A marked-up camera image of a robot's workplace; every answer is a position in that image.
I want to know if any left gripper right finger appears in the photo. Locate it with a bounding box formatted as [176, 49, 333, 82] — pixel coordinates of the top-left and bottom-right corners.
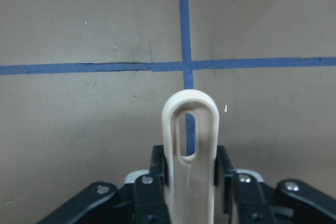
[215, 145, 268, 223]

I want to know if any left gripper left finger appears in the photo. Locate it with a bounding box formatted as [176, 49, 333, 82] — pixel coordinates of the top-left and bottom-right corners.
[133, 145, 168, 223]

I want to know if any beige plastic dustpan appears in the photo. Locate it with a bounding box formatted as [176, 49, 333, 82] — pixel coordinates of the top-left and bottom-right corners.
[161, 89, 219, 223]

